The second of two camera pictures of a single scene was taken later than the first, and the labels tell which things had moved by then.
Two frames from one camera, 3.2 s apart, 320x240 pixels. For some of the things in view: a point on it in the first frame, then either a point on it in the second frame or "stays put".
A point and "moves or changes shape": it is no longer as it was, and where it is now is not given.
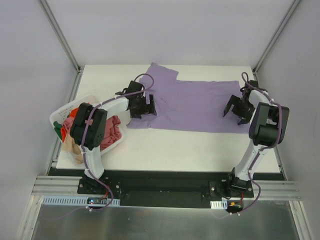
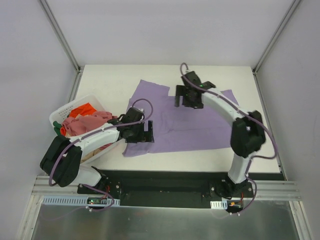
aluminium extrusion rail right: (277, 190) stays put
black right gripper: (240, 110) → (185, 95)
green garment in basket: (57, 128) stays put
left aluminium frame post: (47, 9) stays put
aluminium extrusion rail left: (57, 185) stays put
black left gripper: (141, 109) → (144, 132)
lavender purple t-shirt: (193, 105) moves or changes shape
